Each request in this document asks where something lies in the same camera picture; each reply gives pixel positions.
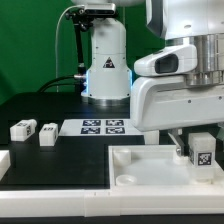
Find black cables at base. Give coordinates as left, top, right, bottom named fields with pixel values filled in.
left=36, top=75, right=84, bottom=93

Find white left fence piece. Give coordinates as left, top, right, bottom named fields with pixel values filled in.
left=0, top=150, right=11, bottom=180

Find white front fence wall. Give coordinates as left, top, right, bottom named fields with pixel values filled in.
left=0, top=186, right=224, bottom=218

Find white square table top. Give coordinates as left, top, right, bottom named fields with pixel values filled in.
left=109, top=145, right=224, bottom=187

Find grey camera on mount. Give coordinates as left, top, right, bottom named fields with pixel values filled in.
left=84, top=3, right=116, bottom=16

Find grey cable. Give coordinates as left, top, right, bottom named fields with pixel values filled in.
left=54, top=4, right=79, bottom=93

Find white sheet with markers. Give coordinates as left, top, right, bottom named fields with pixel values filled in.
left=59, top=119, right=141, bottom=136

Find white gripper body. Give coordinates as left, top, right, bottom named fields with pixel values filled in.
left=130, top=76, right=224, bottom=132

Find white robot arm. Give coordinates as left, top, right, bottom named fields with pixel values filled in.
left=71, top=0, right=224, bottom=131

